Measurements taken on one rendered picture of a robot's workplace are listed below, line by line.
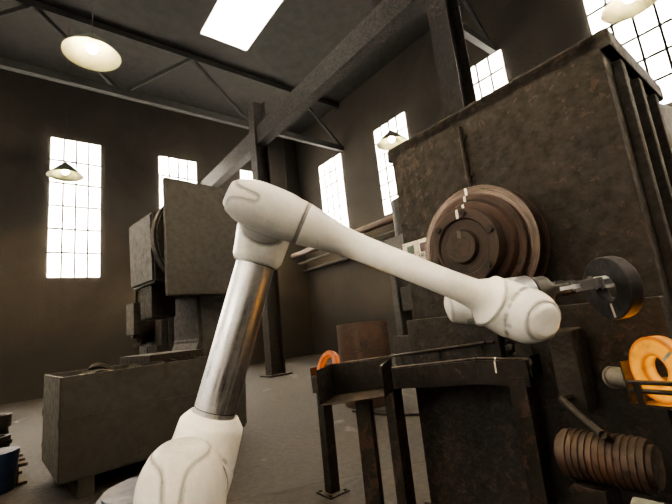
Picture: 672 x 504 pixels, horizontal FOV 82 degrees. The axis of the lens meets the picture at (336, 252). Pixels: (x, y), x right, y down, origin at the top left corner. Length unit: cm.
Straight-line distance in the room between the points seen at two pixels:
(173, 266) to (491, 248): 270
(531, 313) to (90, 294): 1054
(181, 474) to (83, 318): 1010
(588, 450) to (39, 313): 1044
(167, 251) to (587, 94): 301
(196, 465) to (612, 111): 152
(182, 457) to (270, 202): 51
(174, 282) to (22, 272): 765
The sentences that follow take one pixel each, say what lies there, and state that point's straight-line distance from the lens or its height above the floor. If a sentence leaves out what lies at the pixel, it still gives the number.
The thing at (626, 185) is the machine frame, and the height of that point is 122.
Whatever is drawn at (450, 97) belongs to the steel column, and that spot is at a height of 337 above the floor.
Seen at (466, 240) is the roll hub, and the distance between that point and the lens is 146.
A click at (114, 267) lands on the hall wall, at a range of 1109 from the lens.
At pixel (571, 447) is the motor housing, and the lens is 132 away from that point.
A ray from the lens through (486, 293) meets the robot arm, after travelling 80.
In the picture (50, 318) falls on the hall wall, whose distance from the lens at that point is 1082.
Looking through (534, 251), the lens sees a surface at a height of 106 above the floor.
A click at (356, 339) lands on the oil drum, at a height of 71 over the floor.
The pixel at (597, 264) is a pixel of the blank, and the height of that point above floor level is 97.
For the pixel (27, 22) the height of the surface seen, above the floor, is 760.
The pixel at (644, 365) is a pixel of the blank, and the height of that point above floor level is 71.
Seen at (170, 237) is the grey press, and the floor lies 175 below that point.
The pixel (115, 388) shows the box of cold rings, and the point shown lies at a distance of 316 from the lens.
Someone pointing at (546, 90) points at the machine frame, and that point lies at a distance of 172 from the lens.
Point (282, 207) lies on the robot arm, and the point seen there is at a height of 114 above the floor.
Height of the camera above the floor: 89
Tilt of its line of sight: 10 degrees up
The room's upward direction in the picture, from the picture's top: 6 degrees counter-clockwise
